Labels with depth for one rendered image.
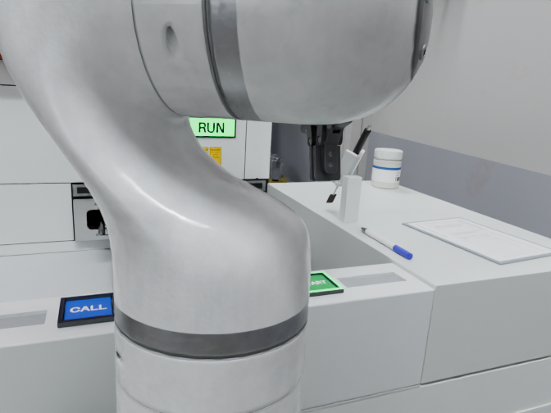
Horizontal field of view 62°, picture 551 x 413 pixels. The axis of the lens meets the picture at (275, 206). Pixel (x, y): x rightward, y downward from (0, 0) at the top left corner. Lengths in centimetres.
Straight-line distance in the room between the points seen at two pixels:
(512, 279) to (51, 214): 88
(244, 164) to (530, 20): 171
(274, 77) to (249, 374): 15
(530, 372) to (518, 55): 188
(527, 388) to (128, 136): 73
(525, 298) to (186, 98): 61
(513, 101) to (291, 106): 228
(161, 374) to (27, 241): 88
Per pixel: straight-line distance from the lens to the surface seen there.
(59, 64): 25
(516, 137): 245
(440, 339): 67
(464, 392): 76
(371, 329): 60
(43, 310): 55
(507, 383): 82
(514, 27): 258
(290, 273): 25
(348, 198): 84
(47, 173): 107
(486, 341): 74
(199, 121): 107
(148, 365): 26
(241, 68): 22
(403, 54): 22
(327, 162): 52
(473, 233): 88
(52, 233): 110
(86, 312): 52
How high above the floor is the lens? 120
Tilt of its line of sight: 15 degrees down
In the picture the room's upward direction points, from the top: 3 degrees clockwise
